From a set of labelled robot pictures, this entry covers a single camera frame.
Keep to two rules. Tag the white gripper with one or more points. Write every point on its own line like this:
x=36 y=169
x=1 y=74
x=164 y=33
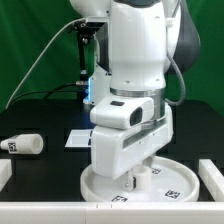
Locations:
x=114 y=151

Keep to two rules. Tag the white round table top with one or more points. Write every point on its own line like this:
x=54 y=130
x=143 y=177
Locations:
x=166 y=181

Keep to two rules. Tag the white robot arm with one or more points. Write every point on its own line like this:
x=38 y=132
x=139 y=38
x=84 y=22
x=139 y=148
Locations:
x=141 y=41

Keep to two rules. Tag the white marker sheet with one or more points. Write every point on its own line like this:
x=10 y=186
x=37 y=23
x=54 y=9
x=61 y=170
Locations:
x=79 y=138

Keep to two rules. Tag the white right barrier block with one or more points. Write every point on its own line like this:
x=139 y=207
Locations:
x=212 y=178

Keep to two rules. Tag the white barrier block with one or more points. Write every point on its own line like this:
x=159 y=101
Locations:
x=212 y=178
x=5 y=172

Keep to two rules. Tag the white left barrier block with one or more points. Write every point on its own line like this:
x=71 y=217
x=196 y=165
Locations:
x=5 y=172

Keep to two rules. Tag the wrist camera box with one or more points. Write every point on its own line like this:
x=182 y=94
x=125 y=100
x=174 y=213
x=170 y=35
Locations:
x=122 y=112

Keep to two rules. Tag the white front barrier rail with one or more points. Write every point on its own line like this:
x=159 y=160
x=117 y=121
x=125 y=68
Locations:
x=111 y=213

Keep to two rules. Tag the black camera on stand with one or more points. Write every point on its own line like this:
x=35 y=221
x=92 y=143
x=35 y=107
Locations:
x=96 y=30

